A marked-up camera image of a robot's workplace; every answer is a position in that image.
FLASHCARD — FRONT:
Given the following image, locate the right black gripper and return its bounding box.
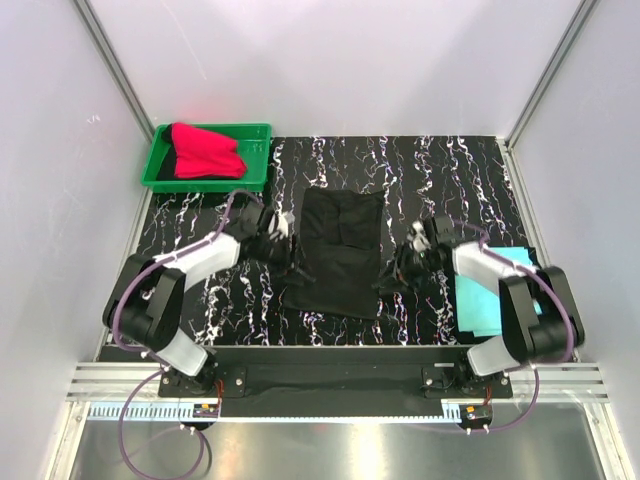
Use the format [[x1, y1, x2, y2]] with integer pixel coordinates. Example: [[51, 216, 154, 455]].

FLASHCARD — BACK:
[[372, 241, 444, 294]]

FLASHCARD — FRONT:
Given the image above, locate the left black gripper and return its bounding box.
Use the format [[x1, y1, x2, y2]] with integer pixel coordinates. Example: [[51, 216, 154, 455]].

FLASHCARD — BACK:
[[255, 232, 315, 284]]

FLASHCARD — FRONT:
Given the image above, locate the black t shirt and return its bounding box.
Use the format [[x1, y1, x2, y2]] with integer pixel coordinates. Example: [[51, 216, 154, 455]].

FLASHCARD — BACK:
[[284, 187, 384, 320]]

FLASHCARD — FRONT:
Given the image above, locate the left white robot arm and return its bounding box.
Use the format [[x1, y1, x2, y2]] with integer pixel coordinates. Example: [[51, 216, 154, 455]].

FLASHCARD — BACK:
[[102, 196, 297, 396]]

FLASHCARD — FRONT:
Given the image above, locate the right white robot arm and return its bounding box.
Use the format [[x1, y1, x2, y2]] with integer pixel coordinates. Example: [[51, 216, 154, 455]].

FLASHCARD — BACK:
[[374, 216, 584, 397]]

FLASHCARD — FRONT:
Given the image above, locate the folded teal t shirt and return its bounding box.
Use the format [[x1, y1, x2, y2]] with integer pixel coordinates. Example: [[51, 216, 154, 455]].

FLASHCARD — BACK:
[[453, 242, 535, 337]]

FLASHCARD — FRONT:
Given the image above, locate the black marbled table mat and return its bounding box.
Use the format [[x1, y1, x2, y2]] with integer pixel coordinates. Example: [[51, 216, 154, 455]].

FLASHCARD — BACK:
[[108, 134, 561, 347]]

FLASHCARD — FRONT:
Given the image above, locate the red t shirt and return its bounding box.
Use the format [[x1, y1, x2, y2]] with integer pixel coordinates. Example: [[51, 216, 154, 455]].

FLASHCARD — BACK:
[[170, 123, 248, 180]]

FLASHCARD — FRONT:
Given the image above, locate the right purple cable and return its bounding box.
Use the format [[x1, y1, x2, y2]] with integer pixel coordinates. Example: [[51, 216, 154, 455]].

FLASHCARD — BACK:
[[409, 219, 581, 436]]

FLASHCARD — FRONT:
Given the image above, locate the purple cable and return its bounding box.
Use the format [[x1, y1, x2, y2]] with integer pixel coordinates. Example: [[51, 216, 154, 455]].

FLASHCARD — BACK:
[[409, 219, 581, 436], [112, 188, 266, 476]]

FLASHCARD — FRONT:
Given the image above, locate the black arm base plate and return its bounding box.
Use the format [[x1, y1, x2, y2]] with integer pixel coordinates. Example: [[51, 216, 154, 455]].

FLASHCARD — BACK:
[[159, 346, 513, 400]]

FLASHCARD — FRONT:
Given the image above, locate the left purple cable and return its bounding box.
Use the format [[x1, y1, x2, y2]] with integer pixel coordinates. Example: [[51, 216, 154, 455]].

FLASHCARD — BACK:
[[112, 188, 266, 476]]

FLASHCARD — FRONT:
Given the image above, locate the white slotted cable duct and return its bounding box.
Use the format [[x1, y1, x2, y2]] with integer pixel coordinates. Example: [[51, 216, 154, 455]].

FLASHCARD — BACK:
[[87, 400, 488, 425]]

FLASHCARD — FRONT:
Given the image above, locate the right aluminium frame post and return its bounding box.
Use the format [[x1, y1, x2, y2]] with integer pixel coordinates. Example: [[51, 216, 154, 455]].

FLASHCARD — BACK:
[[504, 0, 600, 150]]

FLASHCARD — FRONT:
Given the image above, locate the aluminium frame post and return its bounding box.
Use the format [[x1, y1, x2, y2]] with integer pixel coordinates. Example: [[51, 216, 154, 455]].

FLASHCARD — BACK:
[[71, 0, 155, 141], [504, 0, 600, 150]]

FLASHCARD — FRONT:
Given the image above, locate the left aluminium frame post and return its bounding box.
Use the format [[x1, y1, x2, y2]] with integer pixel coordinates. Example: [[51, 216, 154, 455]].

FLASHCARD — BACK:
[[71, 0, 155, 141]]

